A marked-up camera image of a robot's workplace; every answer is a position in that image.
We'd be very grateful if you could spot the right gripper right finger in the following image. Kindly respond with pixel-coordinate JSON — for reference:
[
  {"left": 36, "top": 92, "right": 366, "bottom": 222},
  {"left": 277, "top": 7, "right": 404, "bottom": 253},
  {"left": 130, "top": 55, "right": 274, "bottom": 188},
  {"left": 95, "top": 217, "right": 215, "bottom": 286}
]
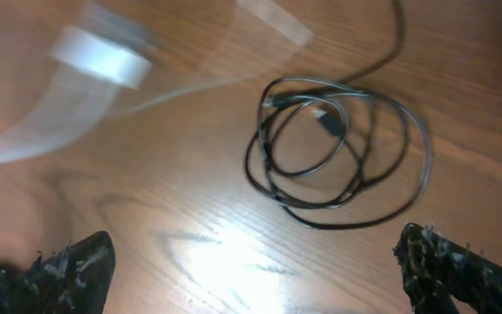
[{"left": 393, "top": 223, "right": 502, "bottom": 314}]

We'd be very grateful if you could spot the black cable with small plug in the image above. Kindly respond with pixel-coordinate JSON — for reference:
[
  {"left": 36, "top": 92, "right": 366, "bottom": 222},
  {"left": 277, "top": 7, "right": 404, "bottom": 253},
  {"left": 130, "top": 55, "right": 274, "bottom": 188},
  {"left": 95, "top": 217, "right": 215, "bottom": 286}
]
[{"left": 244, "top": 0, "right": 434, "bottom": 231}]

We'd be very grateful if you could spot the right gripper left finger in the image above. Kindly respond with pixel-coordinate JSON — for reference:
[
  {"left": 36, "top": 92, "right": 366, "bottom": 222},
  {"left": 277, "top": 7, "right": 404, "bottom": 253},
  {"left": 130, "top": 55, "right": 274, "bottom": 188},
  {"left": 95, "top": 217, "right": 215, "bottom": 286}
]
[{"left": 0, "top": 231, "right": 116, "bottom": 314}]

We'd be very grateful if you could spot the white USB cable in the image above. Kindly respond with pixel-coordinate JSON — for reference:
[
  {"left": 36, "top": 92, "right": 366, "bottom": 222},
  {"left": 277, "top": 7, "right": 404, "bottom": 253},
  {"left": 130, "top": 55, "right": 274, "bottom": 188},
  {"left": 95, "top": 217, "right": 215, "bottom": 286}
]
[{"left": 0, "top": 0, "right": 314, "bottom": 167}]

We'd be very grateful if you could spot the black braided USB cable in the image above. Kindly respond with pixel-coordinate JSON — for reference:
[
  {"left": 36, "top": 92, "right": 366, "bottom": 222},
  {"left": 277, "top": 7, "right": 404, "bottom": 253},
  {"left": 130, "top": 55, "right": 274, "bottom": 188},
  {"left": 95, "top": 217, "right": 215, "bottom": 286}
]
[{"left": 254, "top": 76, "right": 433, "bottom": 210}]

